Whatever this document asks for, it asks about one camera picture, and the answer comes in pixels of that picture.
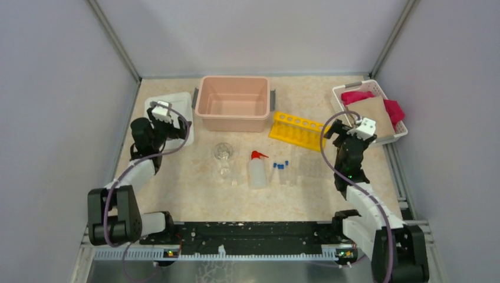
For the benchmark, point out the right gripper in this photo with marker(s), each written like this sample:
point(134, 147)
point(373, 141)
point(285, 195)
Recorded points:
point(338, 128)

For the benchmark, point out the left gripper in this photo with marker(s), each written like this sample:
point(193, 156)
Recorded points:
point(176, 132)

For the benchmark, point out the blue capped tube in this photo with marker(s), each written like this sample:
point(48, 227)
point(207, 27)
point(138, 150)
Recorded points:
point(281, 174)
point(273, 169)
point(286, 171)

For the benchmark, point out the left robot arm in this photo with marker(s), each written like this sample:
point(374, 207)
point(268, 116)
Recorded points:
point(113, 214)

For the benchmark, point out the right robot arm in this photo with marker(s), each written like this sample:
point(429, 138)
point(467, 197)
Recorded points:
point(396, 250)

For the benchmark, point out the white bin lid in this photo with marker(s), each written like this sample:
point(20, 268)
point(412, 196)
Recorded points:
point(182, 103)

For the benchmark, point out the beige cloth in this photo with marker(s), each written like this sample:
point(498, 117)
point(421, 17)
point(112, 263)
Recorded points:
point(374, 109)

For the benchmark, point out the white perforated basket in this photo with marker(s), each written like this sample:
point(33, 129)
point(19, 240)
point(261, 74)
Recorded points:
point(373, 86)

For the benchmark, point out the pink plastic bin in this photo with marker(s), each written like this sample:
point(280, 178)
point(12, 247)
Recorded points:
point(234, 103)

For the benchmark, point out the red cloth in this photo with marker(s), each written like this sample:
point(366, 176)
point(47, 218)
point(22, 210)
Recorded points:
point(396, 114)

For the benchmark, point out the yellow test tube rack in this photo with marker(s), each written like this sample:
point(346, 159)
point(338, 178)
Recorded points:
point(297, 131)

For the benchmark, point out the white wash bottle red cap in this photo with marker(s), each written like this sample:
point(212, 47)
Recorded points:
point(257, 170)

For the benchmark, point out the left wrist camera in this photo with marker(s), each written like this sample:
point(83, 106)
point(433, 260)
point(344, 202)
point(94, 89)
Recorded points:
point(161, 111)

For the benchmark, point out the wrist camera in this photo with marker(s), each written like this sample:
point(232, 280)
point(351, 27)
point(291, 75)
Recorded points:
point(161, 111)
point(365, 129)

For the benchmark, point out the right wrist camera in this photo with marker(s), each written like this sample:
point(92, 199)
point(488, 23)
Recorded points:
point(365, 129)

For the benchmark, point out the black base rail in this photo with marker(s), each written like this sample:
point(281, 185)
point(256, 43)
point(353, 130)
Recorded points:
point(260, 240)

